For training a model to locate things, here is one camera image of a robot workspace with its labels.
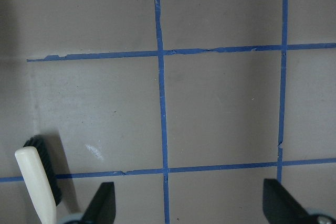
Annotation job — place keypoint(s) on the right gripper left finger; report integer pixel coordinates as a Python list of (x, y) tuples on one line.
[(102, 208)]

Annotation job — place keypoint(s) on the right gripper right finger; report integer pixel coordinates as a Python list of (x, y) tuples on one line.
[(279, 207)]

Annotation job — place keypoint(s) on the beige hand brush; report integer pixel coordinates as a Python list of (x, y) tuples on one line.
[(40, 179)]

